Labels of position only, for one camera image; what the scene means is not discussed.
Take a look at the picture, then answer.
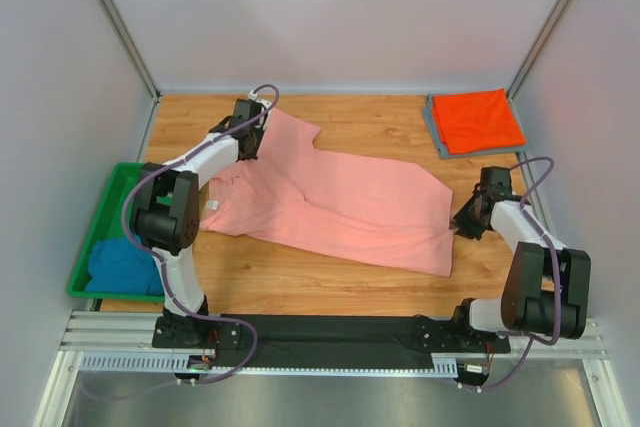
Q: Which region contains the pink t-shirt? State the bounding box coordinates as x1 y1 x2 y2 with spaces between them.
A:
200 110 453 277

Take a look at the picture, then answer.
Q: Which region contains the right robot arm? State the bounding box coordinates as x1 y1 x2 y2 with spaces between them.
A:
451 166 591 345

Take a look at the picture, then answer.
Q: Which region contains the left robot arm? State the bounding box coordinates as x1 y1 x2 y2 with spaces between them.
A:
123 92 275 320

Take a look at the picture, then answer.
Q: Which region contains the folded orange t-shirt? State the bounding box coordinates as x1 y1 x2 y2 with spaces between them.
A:
432 89 526 155

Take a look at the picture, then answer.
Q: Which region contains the folded grey t-shirt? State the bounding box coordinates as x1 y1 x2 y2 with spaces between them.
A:
421 95 527 160

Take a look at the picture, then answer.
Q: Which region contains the green plastic tray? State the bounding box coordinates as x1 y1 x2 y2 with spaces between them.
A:
66 161 204 304

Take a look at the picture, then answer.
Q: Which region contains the blue t-shirt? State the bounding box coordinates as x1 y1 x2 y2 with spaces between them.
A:
85 238 163 296

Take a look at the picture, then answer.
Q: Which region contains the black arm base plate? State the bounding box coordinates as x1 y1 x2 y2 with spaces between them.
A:
152 312 511 354

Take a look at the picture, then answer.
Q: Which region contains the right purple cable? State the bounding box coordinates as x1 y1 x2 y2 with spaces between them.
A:
454 156 564 394

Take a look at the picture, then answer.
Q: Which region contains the white slotted cable duct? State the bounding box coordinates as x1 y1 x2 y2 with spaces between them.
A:
79 352 458 378

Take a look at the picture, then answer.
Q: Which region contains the aluminium frame rail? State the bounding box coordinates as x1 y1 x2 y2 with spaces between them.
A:
59 311 609 360

